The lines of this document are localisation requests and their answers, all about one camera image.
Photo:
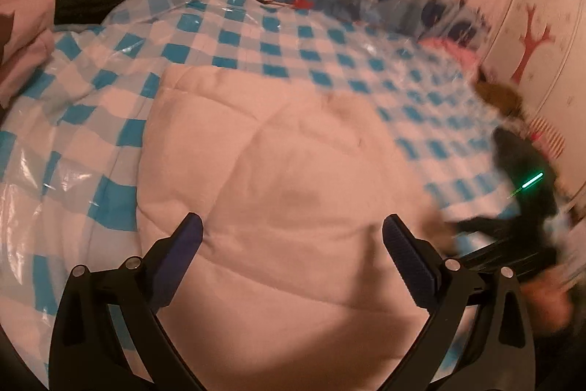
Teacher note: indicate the brown plush toy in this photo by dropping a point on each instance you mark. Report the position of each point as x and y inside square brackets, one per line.
[499, 98]

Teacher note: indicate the blue checked bed sheet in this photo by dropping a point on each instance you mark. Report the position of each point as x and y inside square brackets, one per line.
[297, 33]

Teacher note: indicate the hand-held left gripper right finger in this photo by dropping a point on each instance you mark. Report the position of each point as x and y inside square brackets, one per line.
[405, 246]

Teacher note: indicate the person's right hand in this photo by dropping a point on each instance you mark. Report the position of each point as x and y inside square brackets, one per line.
[549, 301]

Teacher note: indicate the pink cloth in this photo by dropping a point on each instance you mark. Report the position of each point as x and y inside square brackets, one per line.
[453, 49]

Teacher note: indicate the red striped cloth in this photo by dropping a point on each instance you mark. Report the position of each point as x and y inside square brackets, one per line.
[549, 137]

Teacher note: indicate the white quilted jacket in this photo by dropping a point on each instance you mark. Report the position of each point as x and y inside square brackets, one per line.
[274, 189]

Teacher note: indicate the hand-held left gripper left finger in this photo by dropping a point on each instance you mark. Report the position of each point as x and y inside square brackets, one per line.
[185, 242]

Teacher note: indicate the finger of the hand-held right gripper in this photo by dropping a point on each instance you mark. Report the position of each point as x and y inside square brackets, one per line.
[485, 226]

